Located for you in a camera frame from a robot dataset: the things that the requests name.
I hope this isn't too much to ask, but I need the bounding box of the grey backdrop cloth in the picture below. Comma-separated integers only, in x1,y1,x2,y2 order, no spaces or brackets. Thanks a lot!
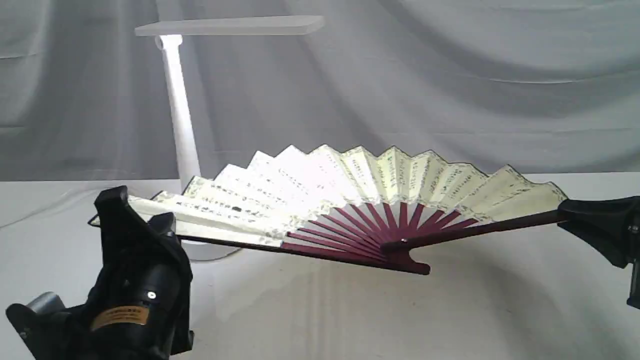
1,0,640,182

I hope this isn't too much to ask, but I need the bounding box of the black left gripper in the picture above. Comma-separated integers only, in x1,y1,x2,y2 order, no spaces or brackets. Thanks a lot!
65,186,195,360

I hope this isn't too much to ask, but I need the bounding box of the white desk lamp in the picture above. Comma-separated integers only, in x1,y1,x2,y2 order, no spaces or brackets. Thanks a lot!
134,15,326,263

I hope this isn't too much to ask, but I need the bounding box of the folding paper fan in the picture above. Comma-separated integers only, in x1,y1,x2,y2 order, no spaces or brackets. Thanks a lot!
88,144,569,276

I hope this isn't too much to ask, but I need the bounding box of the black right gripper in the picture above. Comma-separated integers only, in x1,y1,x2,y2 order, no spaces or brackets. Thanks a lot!
557,196,640,310

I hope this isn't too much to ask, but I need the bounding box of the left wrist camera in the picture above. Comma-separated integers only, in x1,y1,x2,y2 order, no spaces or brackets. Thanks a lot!
5,291,69,360

